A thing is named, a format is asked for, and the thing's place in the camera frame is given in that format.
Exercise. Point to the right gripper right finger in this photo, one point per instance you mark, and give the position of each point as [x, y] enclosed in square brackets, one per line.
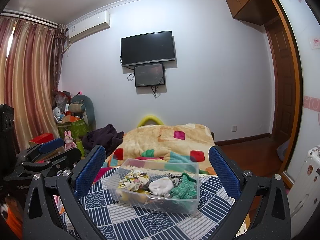
[272, 216]

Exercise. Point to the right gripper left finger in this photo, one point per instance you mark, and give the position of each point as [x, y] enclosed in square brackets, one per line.
[41, 219]

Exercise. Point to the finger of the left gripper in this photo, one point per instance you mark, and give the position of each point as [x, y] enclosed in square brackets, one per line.
[51, 146]

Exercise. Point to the green knitted cloth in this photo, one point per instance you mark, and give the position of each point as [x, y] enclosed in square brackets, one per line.
[185, 189]

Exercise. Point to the white sock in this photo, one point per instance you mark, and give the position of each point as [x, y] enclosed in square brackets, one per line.
[161, 187]

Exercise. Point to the black pouch with silver chain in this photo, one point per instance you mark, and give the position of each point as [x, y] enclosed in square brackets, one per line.
[176, 179]

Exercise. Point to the red box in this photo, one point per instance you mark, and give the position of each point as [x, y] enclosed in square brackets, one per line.
[45, 137]

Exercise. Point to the pink rabbit figure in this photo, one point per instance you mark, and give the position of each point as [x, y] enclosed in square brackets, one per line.
[69, 143]

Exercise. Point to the green bottle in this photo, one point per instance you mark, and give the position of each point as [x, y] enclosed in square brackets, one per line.
[80, 146]

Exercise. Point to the green storage box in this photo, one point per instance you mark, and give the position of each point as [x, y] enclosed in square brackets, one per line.
[78, 128]

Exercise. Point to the grey plush toy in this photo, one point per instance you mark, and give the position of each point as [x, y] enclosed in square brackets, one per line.
[83, 105]

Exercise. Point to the dark purple clothing pile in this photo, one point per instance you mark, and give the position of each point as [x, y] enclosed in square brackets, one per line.
[108, 137]

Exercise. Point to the blue white patterned tablecloth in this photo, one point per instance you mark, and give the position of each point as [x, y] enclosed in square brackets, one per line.
[121, 221]

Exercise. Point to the floral fabric scrunchie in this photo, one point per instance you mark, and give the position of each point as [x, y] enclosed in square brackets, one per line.
[134, 180]

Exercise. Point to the striped brown curtain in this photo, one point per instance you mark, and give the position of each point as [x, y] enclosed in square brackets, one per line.
[31, 61]

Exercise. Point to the yellow curved cushion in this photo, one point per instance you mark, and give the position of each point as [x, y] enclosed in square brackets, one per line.
[150, 118]

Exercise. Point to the clear plastic storage box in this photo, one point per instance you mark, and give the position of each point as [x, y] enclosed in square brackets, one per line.
[155, 170]

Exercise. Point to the colourful fleece blanket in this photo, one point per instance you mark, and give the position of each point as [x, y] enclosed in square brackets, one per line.
[189, 143]

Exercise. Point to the white air conditioner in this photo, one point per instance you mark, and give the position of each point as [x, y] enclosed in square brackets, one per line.
[89, 26]

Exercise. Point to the wooden door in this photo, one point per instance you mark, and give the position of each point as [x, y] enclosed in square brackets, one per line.
[287, 89]

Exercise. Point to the wooden upper cabinet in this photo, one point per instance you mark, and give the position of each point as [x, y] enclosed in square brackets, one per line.
[257, 12]

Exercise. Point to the white wardrobe with hearts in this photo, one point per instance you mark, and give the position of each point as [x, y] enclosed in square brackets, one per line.
[306, 32]

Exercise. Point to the white wall socket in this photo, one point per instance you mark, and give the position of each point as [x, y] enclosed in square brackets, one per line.
[234, 128]

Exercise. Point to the small black wall monitor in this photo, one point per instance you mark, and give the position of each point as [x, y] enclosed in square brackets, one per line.
[148, 75]

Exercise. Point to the large black wall television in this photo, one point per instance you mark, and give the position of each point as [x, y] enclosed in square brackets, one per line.
[147, 48]

